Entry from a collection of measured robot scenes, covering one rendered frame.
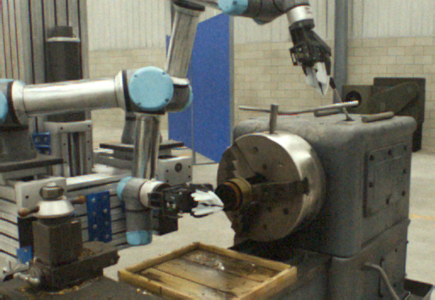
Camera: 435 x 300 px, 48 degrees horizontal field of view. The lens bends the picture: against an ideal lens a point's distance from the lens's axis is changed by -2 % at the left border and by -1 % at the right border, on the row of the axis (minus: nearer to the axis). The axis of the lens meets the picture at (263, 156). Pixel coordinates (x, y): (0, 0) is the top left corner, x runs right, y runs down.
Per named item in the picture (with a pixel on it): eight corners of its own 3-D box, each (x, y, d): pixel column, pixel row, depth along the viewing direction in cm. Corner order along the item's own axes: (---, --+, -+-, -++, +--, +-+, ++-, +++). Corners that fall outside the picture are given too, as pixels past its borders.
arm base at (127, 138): (112, 143, 180) (111, 116, 178) (144, 138, 192) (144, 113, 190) (138, 145, 171) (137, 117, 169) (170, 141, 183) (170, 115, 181)
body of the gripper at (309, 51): (292, 68, 139) (282, 28, 140) (308, 69, 146) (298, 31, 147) (314, 59, 135) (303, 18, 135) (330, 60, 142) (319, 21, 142)
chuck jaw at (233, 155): (252, 182, 145) (233, 149, 148) (263, 172, 142) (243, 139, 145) (228, 188, 136) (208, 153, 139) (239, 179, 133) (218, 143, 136)
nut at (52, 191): (56, 195, 100) (55, 178, 100) (67, 198, 98) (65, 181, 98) (38, 199, 97) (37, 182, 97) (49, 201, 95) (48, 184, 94)
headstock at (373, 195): (312, 199, 218) (313, 111, 212) (416, 216, 190) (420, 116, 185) (225, 231, 171) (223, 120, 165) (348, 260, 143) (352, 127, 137)
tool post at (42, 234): (67, 251, 105) (64, 206, 103) (87, 258, 100) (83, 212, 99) (35, 260, 99) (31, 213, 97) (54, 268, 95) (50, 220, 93)
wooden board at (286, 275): (198, 253, 149) (197, 240, 148) (296, 280, 128) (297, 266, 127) (117, 284, 125) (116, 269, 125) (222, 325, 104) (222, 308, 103)
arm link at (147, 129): (134, 66, 151) (121, 219, 157) (133, 65, 140) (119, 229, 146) (172, 71, 154) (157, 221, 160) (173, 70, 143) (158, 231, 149)
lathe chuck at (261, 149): (230, 217, 160) (239, 122, 153) (313, 247, 142) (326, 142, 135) (212, 224, 153) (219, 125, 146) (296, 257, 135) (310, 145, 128)
